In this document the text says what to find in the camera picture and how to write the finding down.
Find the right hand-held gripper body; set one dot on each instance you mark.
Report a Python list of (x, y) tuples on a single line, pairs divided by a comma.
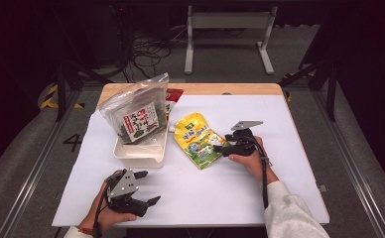
[(245, 143)]

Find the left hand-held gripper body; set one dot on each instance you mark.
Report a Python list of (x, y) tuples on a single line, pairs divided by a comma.
[(124, 185)]

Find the white plastic storage box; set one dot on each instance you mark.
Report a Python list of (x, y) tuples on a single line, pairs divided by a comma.
[(141, 155)]

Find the yellow green spout pouch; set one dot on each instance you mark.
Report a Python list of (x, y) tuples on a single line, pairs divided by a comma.
[(195, 142)]

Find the clear bag of dried seaweed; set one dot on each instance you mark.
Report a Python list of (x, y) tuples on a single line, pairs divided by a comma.
[(137, 112)]

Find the red white seasoning bag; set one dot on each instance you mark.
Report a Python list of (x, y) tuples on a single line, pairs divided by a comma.
[(174, 97)]

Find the person's right hand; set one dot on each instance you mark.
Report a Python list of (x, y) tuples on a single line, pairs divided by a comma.
[(255, 165)]

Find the person's left hand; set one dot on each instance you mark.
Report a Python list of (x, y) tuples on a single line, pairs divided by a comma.
[(109, 218)]

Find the white table mat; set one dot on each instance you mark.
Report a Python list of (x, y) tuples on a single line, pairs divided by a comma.
[(197, 195)]

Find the black metal stand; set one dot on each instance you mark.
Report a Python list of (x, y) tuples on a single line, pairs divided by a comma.
[(331, 92), (61, 92)]

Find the black yellow hazard tape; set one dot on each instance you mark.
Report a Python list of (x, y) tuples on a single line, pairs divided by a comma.
[(50, 99)]

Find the small grey bracket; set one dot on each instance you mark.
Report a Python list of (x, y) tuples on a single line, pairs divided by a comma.
[(322, 188)]

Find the aluminium floor rail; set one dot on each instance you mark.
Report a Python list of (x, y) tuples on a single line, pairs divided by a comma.
[(352, 158), (31, 178)]

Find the white metal stand frame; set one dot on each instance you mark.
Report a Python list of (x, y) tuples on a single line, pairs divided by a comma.
[(228, 20)]

